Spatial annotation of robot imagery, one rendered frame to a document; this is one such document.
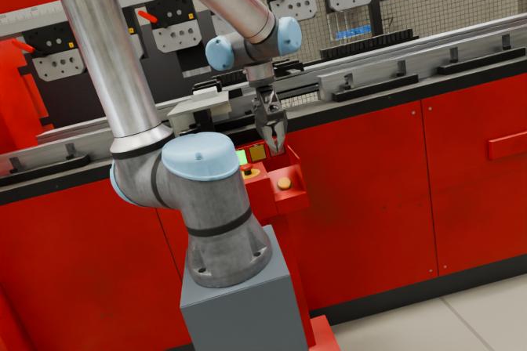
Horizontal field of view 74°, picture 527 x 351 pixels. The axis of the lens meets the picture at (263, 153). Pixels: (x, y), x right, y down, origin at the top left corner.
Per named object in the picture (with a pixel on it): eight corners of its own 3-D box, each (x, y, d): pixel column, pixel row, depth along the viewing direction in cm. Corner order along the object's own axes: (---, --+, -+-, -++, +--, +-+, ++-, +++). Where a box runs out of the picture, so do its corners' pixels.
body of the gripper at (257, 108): (279, 113, 105) (270, 73, 100) (285, 121, 97) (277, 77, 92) (254, 120, 104) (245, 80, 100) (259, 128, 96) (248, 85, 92)
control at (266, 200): (242, 225, 100) (226, 167, 95) (238, 203, 115) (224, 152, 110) (310, 206, 101) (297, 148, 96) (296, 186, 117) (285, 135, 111)
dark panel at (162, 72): (59, 142, 176) (23, 53, 163) (62, 142, 178) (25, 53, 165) (278, 88, 179) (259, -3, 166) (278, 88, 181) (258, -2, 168)
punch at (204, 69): (183, 77, 124) (175, 50, 121) (184, 77, 126) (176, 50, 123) (211, 71, 124) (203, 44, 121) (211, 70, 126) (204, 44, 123)
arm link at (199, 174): (220, 234, 53) (195, 150, 49) (163, 225, 61) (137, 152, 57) (264, 197, 62) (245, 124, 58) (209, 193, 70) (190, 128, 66)
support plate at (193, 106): (167, 118, 100) (166, 115, 100) (179, 105, 126) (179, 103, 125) (228, 103, 101) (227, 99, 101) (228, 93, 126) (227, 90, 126)
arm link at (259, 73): (274, 61, 90) (243, 68, 90) (277, 78, 92) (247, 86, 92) (268, 58, 97) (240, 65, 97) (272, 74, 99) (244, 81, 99)
